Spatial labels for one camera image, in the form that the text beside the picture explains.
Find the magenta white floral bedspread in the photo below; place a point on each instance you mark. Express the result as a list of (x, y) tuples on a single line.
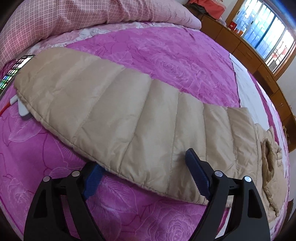
[(184, 58)]

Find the white charger with red cable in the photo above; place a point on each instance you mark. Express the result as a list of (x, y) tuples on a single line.
[(22, 110)]

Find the brown wooden cabinet row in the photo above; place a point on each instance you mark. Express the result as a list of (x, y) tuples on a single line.
[(234, 43)]

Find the pink checked rolled duvet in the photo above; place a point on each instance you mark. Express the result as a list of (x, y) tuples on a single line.
[(37, 20)]

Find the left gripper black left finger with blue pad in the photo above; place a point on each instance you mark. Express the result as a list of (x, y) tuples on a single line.
[(46, 219)]

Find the beige quilted down jacket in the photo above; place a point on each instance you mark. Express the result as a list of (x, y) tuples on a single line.
[(139, 128)]

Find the window with metal bars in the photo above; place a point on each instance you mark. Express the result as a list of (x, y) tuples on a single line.
[(269, 28)]

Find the smartphone with lit screen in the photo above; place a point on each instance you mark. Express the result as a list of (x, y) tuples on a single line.
[(11, 72)]

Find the red clothes on cabinet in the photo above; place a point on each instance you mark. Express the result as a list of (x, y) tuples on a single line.
[(215, 9)]

